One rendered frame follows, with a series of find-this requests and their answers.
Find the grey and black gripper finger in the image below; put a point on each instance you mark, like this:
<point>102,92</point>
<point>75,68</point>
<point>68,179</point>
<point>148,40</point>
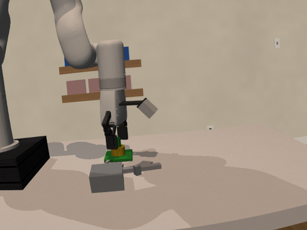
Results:
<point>123,131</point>
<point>111,138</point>

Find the brass round nut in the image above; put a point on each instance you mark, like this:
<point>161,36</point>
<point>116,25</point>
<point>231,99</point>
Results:
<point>118,152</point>

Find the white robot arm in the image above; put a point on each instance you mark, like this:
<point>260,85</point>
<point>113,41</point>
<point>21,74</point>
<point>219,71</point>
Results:
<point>79,53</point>

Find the green round peg on flat base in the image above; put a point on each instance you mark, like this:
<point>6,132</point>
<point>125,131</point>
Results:
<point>126,157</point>

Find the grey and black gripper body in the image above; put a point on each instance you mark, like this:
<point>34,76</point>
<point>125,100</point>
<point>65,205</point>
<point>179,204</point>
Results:
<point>109,101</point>

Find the grey rectangular bar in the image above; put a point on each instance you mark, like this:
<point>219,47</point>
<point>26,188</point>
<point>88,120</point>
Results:
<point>145,167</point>

